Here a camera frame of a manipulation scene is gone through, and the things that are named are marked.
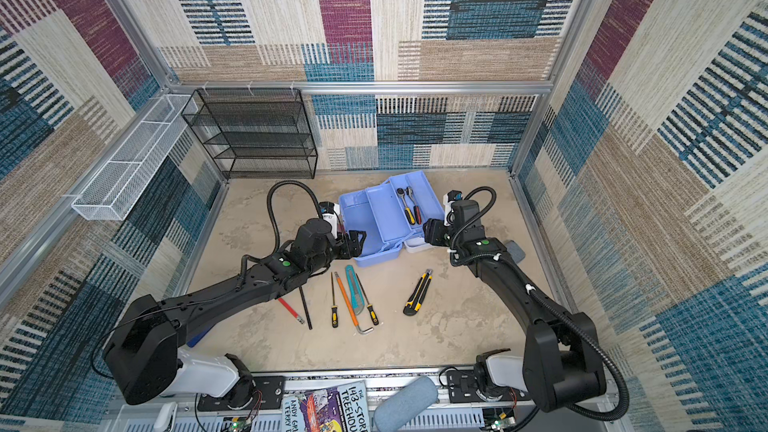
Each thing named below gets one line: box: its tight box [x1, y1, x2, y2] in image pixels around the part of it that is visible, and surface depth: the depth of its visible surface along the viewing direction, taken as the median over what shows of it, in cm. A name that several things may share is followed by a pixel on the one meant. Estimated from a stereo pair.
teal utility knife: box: [345, 264, 365, 315], surface depth 91 cm
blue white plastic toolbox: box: [338, 170, 445, 267], surface depth 98 cm
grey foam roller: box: [373, 376, 438, 432], surface depth 70 cm
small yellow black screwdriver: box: [330, 272, 339, 329], surface depth 86 cm
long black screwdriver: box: [355, 273, 379, 326], surface depth 87 cm
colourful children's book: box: [281, 380, 371, 432], surface depth 70 cm
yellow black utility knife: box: [403, 269, 434, 317], surface depth 90 cm
